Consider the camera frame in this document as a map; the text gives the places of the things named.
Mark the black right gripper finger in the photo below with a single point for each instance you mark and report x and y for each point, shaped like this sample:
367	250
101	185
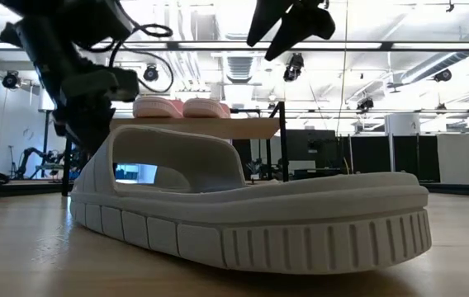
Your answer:
304	24
269	16

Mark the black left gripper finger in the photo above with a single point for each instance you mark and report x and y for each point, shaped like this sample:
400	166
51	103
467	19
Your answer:
75	132
102	128

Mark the pink rubber slide sandal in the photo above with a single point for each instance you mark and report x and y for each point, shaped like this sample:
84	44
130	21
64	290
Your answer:
156	108
205	109

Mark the grey rubber slide sandal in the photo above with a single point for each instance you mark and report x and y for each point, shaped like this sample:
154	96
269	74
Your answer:
259	214

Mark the black background robot arm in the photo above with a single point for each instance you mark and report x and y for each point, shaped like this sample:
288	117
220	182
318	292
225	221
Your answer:
28	153

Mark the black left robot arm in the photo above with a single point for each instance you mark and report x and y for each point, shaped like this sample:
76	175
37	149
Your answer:
94	16

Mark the black cabinet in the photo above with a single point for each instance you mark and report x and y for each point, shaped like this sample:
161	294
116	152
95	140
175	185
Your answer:
313	144

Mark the white cylinder tank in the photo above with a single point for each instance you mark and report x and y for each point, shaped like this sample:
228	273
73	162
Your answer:
401	123

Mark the black room divider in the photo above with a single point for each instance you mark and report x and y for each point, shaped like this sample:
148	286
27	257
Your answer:
375	156

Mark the small potted plant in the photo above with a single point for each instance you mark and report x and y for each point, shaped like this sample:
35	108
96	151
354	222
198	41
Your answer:
254	167

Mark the white room divider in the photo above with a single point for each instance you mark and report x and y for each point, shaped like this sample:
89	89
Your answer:
457	158

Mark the black ceiling camera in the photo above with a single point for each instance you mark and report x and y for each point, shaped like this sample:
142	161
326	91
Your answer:
443	75
293	66
151	73
365	104
10	80

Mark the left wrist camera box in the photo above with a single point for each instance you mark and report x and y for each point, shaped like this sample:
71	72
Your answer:
102	84

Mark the wooden shelf with metal frame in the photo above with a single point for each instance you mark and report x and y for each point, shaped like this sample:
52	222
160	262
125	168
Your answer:
218	128

